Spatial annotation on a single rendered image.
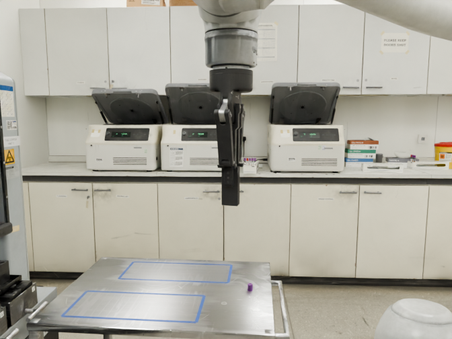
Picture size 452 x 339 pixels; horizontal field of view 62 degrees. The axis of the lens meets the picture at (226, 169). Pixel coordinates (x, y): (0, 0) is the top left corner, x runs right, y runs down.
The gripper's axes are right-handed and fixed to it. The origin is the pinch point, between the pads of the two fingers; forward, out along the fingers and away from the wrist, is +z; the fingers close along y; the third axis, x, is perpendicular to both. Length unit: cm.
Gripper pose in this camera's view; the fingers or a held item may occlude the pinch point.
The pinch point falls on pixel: (231, 185)
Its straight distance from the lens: 68.0
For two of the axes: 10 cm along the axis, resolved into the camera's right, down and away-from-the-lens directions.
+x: -9.7, -0.4, 2.6
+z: 0.0, 9.9, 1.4
